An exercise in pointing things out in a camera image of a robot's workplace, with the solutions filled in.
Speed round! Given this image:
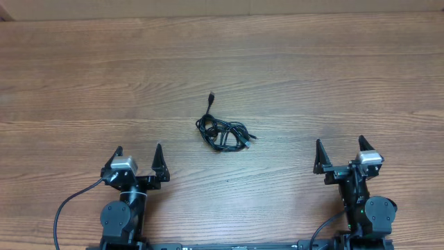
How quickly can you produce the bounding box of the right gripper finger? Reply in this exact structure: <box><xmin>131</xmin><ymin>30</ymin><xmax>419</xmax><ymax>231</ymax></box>
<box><xmin>358</xmin><ymin>135</ymin><xmax>375</xmax><ymax>151</ymax></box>
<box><xmin>313</xmin><ymin>139</ymin><xmax>332</xmax><ymax>174</ymax></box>

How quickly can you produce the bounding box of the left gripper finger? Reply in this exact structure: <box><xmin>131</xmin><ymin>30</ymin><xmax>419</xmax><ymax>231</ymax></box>
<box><xmin>105</xmin><ymin>146</ymin><xmax>123</xmax><ymax>169</ymax></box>
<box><xmin>151</xmin><ymin>144</ymin><xmax>170</xmax><ymax>182</ymax></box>

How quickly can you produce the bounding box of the black cable bundle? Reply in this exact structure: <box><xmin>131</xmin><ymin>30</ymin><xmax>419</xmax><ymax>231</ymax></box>
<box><xmin>195</xmin><ymin>91</ymin><xmax>259</xmax><ymax>153</ymax></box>

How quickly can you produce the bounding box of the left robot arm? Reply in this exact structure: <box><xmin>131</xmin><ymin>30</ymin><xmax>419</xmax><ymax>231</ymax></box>
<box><xmin>99</xmin><ymin>144</ymin><xmax>170</xmax><ymax>250</ymax></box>

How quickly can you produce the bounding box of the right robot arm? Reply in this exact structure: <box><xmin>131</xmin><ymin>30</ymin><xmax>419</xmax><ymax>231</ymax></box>
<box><xmin>308</xmin><ymin>135</ymin><xmax>398</xmax><ymax>249</ymax></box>

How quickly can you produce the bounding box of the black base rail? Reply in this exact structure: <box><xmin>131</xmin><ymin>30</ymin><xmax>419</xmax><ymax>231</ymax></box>
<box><xmin>86</xmin><ymin>239</ymin><xmax>395</xmax><ymax>250</ymax></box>

